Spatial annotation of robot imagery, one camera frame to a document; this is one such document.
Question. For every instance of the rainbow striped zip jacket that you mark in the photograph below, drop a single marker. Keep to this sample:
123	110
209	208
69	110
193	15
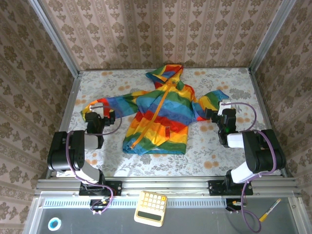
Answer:
165	117

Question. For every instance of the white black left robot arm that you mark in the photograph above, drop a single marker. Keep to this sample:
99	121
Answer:
65	151

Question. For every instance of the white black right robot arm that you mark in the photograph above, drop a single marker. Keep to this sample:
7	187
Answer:
263	151

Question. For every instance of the floral leaf print tablecloth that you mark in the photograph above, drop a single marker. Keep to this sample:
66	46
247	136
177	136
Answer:
207	158

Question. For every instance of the cream yellow calculator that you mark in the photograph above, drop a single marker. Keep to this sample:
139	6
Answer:
151	209

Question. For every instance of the yellow white pen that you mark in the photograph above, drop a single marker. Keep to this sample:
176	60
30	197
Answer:
269	210

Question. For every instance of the blue white tape roll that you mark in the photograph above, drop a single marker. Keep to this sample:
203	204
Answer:
54	223

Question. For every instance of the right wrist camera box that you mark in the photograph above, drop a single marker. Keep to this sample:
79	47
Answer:
223	107

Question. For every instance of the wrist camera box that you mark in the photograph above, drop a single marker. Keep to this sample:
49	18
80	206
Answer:
223	107
97	107

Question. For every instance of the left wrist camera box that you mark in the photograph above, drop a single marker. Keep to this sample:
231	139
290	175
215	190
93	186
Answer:
97	107

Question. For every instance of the aluminium table side rail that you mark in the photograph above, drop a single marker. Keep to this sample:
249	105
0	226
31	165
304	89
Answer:
260	97
70	104

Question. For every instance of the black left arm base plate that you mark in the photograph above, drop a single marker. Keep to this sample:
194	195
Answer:
114	189

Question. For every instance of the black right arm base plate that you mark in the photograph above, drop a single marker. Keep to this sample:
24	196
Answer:
215	189

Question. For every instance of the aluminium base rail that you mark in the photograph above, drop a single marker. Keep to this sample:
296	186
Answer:
165	186

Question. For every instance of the aluminium frame post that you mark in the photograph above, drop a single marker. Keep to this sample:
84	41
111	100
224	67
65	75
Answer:
56	41
270	34

